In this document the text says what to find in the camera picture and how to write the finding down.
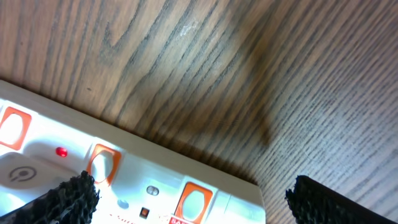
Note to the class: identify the white power strip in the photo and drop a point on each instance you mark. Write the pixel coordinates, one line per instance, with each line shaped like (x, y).
(139, 181)

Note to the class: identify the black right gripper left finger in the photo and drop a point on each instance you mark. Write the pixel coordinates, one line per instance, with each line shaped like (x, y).
(73, 201)

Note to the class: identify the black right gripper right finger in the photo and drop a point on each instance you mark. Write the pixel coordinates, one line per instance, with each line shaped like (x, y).
(313, 203)

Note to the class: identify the white charger plug adapter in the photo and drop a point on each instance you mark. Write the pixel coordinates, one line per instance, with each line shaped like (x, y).
(23, 179)

